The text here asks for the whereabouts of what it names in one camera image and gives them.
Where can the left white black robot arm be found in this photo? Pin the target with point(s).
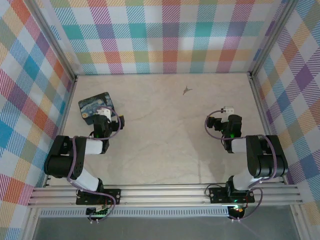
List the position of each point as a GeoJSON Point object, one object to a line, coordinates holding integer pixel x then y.
{"type": "Point", "coordinates": [60, 162]}

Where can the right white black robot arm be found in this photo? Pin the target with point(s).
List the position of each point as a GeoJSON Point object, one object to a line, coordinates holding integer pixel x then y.
{"type": "Point", "coordinates": [270, 162]}

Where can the orange lit controller board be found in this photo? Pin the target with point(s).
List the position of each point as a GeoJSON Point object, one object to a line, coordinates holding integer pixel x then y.
{"type": "Point", "coordinates": [237, 211]}

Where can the green lit controller board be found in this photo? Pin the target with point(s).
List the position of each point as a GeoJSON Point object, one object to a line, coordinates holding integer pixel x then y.
{"type": "Point", "coordinates": [97, 213]}

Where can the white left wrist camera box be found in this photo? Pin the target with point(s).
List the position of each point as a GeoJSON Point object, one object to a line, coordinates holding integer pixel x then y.
{"type": "Point", "coordinates": [104, 111]}

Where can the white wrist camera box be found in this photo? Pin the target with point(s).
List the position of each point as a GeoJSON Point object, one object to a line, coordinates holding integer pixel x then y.
{"type": "Point", "coordinates": [228, 109]}
{"type": "Point", "coordinates": [104, 111]}

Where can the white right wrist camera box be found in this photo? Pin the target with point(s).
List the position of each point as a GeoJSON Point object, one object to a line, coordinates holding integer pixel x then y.
{"type": "Point", "coordinates": [228, 109]}

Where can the aluminium side rail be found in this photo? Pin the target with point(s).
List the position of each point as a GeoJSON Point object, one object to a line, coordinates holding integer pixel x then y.
{"type": "Point", "coordinates": [65, 110]}
{"type": "Point", "coordinates": [260, 105]}

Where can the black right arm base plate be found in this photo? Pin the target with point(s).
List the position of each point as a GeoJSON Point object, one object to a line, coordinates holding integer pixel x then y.
{"type": "Point", "coordinates": [217, 195]}

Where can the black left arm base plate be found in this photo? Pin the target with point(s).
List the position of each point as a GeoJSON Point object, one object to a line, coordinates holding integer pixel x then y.
{"type": "Point", "coordinates": [113, 196]}

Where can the aluminium mounting rail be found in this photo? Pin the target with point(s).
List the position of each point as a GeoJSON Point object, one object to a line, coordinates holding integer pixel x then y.
{"type": "Point", "coordinates": [162, 195]}

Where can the aluminium frame post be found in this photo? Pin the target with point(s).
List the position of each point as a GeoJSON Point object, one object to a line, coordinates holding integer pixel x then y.
{"type": "Point", "coordinates": [273, 37]}
{"type": "Point", "coordinates": [53, 42]}

